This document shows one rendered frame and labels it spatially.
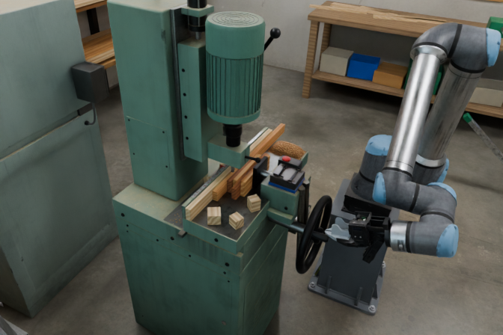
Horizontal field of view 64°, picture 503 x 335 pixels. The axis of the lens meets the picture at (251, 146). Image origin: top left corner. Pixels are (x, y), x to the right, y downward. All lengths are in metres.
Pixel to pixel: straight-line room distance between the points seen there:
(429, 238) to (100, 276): 1.78
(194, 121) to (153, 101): 0.15
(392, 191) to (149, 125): 0.83
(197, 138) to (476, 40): 0.97
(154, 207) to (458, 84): 1.18
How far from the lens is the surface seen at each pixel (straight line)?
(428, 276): 2.61
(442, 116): 1.67
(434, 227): 1.22
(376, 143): 1.83
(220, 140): 1.42
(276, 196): 1.41
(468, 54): 1.53
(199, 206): 1.36
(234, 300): 1.57
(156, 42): 1.28
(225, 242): 1.31
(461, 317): 2.51
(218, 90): 1.23
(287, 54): 4.83
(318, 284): 2.34
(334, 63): 4.20
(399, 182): 1.27
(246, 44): 1.16
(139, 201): 1.61
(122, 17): 1.35
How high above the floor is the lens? 1.83
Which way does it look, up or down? 33 degrees down
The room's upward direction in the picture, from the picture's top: 3 degrees clockwise
